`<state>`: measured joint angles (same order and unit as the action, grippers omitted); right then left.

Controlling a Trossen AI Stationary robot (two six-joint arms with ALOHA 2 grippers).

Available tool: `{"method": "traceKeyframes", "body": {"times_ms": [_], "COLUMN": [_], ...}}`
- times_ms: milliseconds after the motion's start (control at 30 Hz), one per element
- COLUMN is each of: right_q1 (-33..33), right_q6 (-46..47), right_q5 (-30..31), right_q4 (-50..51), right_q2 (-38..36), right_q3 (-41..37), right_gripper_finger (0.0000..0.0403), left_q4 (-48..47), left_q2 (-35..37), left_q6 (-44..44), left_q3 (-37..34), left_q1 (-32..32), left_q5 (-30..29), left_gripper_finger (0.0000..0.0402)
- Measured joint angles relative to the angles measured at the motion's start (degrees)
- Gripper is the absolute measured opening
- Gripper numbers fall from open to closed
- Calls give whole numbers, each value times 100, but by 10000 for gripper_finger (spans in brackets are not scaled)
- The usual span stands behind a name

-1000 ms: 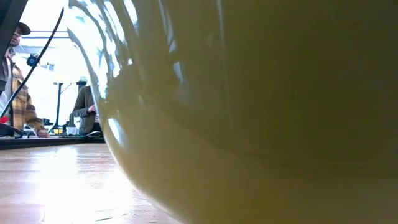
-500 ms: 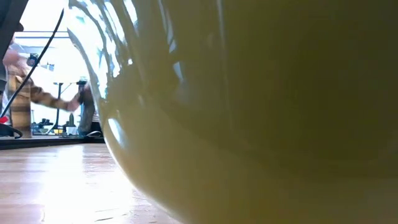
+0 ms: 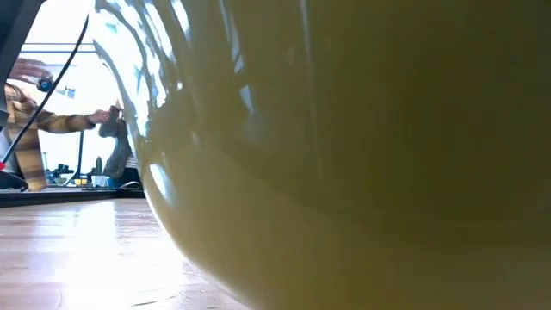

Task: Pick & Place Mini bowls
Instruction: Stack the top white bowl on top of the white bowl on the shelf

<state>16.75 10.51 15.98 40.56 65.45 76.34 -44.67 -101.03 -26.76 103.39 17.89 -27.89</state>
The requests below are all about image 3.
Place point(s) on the yellow bowl with speckled inside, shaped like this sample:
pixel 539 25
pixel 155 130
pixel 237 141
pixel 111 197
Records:
pixel 344 172

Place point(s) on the person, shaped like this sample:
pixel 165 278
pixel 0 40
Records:
pixel 23 146
pixel 118 146

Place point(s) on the green cactus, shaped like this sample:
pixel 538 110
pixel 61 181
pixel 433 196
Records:
pixel 99 165

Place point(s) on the thin black pole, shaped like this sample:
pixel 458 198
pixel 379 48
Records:
pixel 80 155

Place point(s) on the black round base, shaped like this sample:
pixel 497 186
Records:
pixel 10 181

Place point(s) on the black metal frame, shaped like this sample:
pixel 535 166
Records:
pixel 64 197

